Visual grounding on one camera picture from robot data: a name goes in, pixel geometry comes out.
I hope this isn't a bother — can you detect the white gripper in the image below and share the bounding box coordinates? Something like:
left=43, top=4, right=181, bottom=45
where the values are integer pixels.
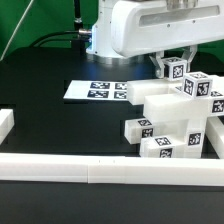
left=111, top=0, right=224, bottom=78

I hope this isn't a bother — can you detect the white chair seat block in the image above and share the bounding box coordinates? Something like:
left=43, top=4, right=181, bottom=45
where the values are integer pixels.
left=155, top=118, right=207, bottom=158

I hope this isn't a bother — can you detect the white cable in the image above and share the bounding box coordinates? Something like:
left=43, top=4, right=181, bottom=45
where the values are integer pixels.
left=0, top=0, right=36, bottom=61

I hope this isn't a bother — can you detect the black pole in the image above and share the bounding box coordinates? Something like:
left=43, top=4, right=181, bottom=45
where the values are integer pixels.
left=74, top=0, right=83, bottom=30

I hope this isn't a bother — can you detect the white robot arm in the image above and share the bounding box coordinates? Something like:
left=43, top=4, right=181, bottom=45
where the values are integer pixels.
left=87, top=0, right=224, bottom=78

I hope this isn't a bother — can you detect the white tagged cube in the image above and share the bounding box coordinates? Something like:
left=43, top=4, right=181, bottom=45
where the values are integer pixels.
left=163, top=57, right=187, bottom=81
left=182, top=71, right=213, bottom=98

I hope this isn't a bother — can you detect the black cable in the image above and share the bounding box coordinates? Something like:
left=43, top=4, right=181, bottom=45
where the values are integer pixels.
left=29, top=30, right=92, bottom=48

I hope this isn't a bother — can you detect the white marker base sheet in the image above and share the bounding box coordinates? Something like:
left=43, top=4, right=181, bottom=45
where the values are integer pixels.
left=64, top=80, right=127, bottom=101

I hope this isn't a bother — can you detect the white chair back frame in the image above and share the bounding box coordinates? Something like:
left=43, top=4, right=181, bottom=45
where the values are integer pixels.
left=127, top=75, right=224, bottom=123

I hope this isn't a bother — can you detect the white U-shaped fence frame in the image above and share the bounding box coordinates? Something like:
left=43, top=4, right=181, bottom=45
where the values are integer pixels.
left=0, top=109, right=224, bottom=186

